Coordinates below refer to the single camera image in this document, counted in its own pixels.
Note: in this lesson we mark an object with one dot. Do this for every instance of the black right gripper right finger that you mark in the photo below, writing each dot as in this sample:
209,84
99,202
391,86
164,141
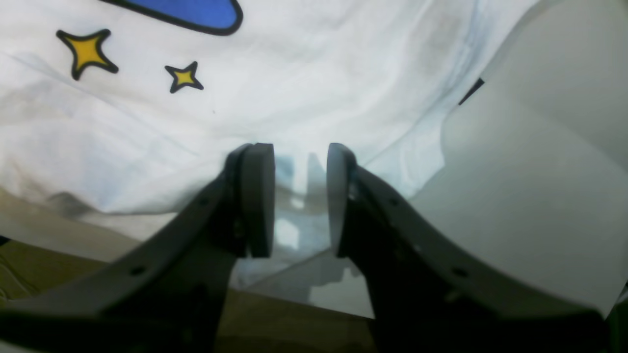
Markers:
428,295

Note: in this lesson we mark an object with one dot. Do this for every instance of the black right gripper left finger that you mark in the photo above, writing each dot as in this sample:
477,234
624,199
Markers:
167,295

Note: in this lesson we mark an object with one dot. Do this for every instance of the white printed t-shirt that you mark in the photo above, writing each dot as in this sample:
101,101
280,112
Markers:
117,112

